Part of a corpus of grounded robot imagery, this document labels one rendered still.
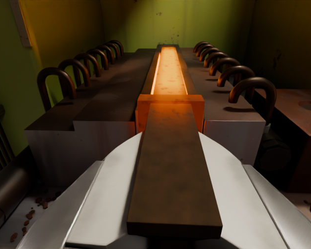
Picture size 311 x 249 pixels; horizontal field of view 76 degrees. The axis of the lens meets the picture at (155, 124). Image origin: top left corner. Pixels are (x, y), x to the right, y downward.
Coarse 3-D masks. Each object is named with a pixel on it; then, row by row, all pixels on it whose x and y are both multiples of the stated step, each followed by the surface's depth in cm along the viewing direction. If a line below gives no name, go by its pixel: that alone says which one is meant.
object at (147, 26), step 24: (120, 0) 53; (144, 0) 53; (168, 0) 53; (192, 0) 53; (216, 0) 52; (240, 0) 52; (120, 24) 56; (144, 24) 56; (168, 24) 56; (192, 24) 55; (216, 24) 55; (240, 24) 55; (240, 48) 57
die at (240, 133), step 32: (128, 64) 35; (192, 64) 34; (96, 96) 21; (128, 96) 21; (224, 96) 20; (32, 128) 17; (64, 128) 17; (96, 128) 17; (128, 128) 16; (224, 128) 16; (256, 128) 16; (64, 160) 18; (96, 160) 18
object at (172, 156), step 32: (160, 64) 27; (160, 96) 14; (192, 96) 14; (160, 128) 11; (192, 128) 11; (160, 160) 8; (192, 160) 8; (160, 192) 7; (192, 192) 7; (128, 224) 6; (160, 224) 6; (192, 224) 6
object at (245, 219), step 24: (216, 144) 10; (216, 168) 9; (240, 168) 9; (216, 192) 8; (240, 192) 8; (240, 216) 7; (264, 216) 7; (216, 240) 6; (240, 240) 6; (264, 240) 6
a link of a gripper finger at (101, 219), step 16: (128, 144) 10; (112, 160) 9; (128, 160) 9; (112, 176) 8; (128, 176) 8; (96, 192) 8; (112, 192) 8; (128, 192) 8; (96, 208) 7; (112, 208) 7; (128, 208) 7; (80, 224) 7; (96, 224) 7; (112, 224) 7; (80, 240) 6; (96, 240) 6; (112, 240) 6; (128, 240) 6; (144, 240) 7
